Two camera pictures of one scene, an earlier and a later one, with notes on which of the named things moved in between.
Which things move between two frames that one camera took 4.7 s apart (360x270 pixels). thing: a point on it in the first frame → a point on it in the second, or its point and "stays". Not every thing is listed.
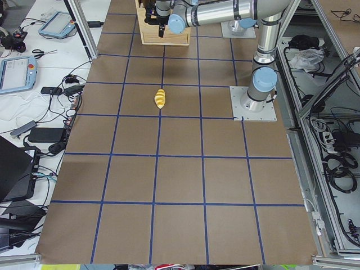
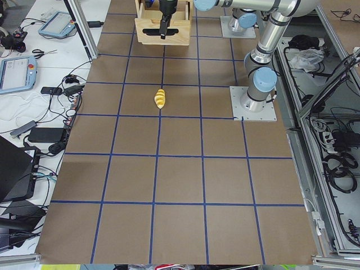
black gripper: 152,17 → 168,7
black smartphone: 49,90 stays
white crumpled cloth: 306,59 stays
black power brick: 46,135 stays
